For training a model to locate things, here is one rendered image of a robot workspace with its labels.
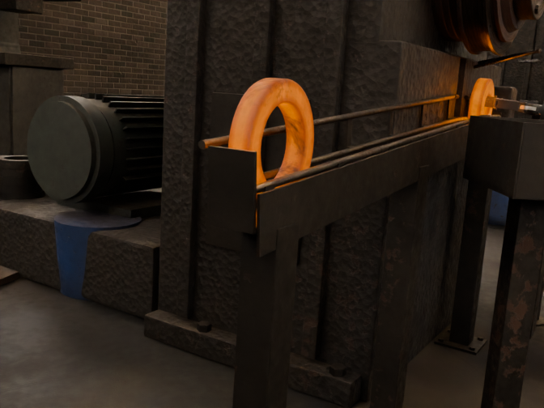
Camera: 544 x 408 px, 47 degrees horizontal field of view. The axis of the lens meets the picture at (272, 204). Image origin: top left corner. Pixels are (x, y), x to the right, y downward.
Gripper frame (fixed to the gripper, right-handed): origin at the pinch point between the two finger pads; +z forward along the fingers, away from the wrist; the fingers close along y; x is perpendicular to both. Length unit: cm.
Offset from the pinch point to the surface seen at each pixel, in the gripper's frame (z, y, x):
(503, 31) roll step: -3.2, -5.3, 18.7
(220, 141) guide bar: 5, -115, -8
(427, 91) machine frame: 6.8, -27.5, 0.8
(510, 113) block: -4.0, 20.7, -3.1
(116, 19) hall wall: 611, 437, 26
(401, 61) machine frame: 7.4, -47.5, 7.0
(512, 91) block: -3.4, 20.4, 3.5
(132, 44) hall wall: 608, 467, -3
